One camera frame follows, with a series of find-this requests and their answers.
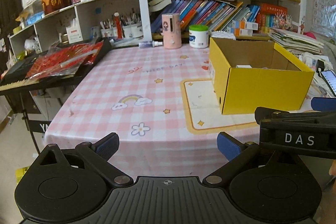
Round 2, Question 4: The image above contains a black smartphone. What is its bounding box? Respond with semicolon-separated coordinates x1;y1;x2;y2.
321;71;336;96

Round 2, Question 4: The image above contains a stack of papers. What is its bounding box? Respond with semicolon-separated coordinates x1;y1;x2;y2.
269;28;324;55

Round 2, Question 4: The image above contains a yellow cardboard box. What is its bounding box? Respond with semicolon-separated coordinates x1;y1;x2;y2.
209;38;314;115

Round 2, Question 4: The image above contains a pink checkered tablecloth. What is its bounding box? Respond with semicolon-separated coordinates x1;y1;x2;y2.
44;43;326;177

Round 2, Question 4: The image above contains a white charger adapter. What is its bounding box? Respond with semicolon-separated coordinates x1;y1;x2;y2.
236;65;252;68

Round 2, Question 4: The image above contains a red foil decoration pack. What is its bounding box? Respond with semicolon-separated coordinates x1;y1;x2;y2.
26;41;104;80

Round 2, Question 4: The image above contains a black keyboard piano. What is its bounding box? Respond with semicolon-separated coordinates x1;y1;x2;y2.
1;38;112;96

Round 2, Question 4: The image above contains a small spray bottle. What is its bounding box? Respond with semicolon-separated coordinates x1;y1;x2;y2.
138;40;163;48

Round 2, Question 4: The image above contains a white tissue pack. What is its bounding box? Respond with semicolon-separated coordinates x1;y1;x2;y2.
211;31;236;40

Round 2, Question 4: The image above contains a white jar green lid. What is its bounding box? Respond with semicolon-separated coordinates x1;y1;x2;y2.
189;24;209;49

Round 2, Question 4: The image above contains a pink cylindrical dispenser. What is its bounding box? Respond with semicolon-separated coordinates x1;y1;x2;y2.
162;13;182;50

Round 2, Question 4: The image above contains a row of colourful books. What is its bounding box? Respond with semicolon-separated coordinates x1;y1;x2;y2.
151;0;260;33

